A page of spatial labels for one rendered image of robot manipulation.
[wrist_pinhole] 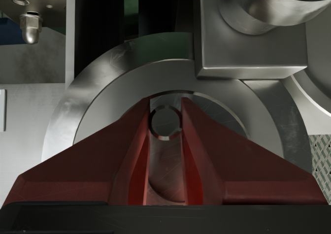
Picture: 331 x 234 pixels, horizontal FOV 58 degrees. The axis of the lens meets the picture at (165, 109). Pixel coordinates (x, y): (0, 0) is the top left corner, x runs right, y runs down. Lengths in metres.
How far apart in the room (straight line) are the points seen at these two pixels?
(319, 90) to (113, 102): 0.12
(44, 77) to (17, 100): 2.90
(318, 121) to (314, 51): 0.04
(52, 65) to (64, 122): 3.39
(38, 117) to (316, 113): 0.44
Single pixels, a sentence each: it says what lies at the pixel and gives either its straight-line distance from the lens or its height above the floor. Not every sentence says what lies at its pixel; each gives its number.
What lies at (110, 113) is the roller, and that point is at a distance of 0.16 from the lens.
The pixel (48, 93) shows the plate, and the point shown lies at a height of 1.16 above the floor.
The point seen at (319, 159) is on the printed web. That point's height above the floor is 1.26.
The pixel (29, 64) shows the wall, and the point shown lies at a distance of 3.33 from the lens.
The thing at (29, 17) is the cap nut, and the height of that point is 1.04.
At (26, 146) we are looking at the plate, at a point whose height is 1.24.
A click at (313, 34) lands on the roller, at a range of 0.20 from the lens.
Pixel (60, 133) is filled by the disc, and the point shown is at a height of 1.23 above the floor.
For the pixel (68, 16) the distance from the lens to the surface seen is 0.19.
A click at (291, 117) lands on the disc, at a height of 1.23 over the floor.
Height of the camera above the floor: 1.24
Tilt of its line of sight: 6 degrees down
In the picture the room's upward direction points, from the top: 179 degrees clockwise
